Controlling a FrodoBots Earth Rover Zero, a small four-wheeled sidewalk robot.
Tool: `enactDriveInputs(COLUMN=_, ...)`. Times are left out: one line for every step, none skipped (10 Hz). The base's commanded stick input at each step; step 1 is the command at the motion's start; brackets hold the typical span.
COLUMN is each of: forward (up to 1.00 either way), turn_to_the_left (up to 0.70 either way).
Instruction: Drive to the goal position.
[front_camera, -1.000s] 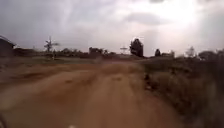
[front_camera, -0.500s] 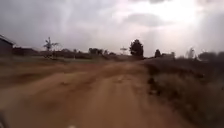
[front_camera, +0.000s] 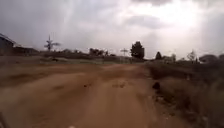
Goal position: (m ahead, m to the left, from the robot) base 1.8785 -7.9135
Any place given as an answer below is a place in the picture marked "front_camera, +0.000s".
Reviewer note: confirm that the pole with crossbar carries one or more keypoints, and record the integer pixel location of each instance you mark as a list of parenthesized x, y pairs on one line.
[(124, 53)]

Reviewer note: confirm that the clump of trees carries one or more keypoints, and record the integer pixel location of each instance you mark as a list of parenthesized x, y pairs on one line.
[(97, 52)]

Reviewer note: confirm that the tall dark tree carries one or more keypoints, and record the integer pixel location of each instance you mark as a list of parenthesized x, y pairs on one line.
[(137, 50)]

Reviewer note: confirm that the red-brown dirt road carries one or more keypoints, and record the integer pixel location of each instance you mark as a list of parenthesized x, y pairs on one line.
[(96, 100)]

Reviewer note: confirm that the small dark tree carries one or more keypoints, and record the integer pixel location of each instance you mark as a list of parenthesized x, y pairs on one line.
[(158, 55)]

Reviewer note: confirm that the small dark clump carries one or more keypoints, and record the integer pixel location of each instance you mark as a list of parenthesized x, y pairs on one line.
[(156, 85)]

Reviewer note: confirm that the bare pale tree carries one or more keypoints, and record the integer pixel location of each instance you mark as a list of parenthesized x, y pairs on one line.
[(191, 56)]

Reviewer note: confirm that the dry grass verge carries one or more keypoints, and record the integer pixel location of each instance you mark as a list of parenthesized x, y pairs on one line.
[(193, 96)]

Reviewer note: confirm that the grey building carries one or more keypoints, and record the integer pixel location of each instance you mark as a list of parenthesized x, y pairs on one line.
[(6, 45)]

